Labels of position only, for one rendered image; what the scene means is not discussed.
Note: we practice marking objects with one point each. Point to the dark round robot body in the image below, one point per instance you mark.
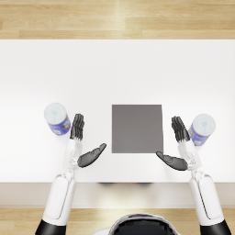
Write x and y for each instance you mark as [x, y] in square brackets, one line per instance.
[142, 225]

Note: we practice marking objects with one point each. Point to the dark grey square mat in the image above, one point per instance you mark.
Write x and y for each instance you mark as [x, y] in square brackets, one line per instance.
[137, 128]

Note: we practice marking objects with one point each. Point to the blue can with white lid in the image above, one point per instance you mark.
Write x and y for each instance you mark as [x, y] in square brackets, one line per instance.
[201, 129]
[57, 118]

